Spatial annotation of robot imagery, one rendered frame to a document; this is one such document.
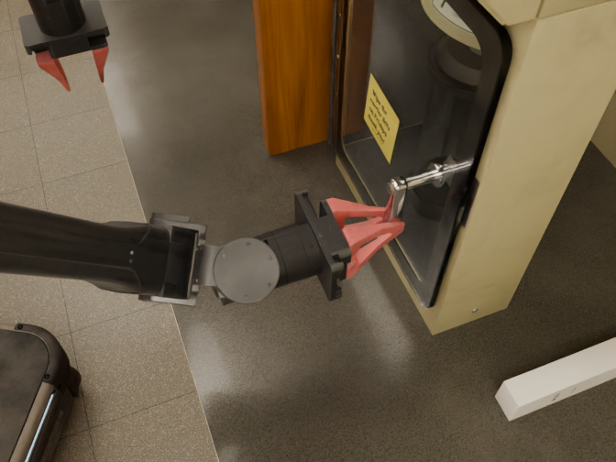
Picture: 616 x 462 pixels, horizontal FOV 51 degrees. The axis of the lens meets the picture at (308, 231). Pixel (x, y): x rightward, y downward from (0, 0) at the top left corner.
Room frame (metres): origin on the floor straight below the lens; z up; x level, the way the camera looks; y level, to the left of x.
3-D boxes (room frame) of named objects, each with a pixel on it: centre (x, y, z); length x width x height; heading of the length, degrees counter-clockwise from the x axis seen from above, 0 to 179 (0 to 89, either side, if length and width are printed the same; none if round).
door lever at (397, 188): (0.42, -0.10, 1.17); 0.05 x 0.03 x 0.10; 111
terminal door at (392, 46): (0.53, -0.09, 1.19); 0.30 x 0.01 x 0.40; 21
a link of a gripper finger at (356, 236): (0.40, -0.05, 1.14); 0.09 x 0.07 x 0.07; 111
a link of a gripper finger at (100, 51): (0.69, 0.30, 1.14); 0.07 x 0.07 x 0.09; 22
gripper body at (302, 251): (0.37, 0.01, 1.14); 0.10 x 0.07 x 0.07; 21
